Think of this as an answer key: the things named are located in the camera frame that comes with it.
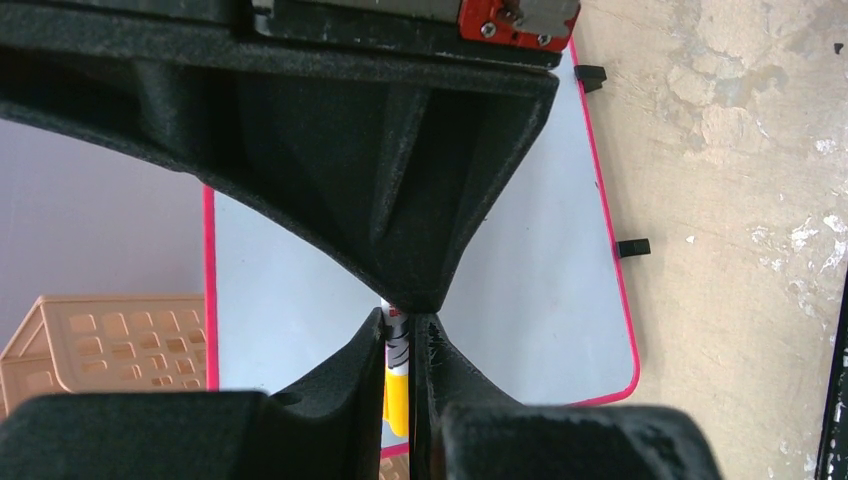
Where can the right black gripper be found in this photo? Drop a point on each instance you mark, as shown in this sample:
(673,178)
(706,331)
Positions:
(381,132)

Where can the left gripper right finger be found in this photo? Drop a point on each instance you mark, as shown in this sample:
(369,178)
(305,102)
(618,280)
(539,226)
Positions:
(465,427)

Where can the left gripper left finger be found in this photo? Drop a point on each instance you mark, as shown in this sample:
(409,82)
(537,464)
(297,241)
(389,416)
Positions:
(326,425)

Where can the white marker pen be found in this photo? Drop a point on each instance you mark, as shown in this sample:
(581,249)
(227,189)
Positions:
(397,345)

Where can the yellow marker cap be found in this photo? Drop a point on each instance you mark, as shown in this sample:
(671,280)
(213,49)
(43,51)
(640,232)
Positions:
(396,403)

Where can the orange plastic file organizer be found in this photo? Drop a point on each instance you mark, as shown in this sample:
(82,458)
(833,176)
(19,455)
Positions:
(105,343)

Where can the whiteboard wire stand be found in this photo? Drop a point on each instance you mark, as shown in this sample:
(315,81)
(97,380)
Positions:
(606,132)

